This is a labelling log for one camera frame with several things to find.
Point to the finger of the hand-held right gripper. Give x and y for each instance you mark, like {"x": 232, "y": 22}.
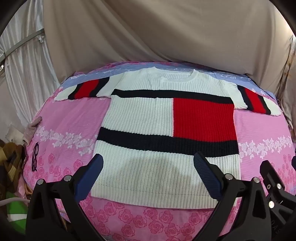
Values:
{"x": 272, "y": 173}
{"x": 294, "y": 161}

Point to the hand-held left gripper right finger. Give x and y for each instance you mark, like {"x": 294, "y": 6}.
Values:
{"x": 208, "y": 171}

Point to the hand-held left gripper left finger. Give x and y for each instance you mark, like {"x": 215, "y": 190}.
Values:
{"x": 90, "y": 176}

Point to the white red navy knit sweater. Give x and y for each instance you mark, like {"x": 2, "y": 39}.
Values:
{"x": 143, "y": 111}

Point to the pink floral bed sheet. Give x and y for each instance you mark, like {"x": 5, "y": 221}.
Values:
{"x": 69, "y": 120}

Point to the dark-framed eyeglasses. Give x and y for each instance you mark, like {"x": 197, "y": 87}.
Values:
{"x": 36, "y": 145}

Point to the green plastic object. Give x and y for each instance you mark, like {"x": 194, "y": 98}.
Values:
{"x": 16, "y": 206}

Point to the white pleated curtain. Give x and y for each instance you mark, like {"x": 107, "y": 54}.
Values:
{"x": 25, "y": 64}

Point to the beige backdrop sheet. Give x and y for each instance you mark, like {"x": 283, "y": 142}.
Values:
{"x": 161, "y": 30}

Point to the white wall box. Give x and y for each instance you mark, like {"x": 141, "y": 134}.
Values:
{"x": 11, "y": 134}

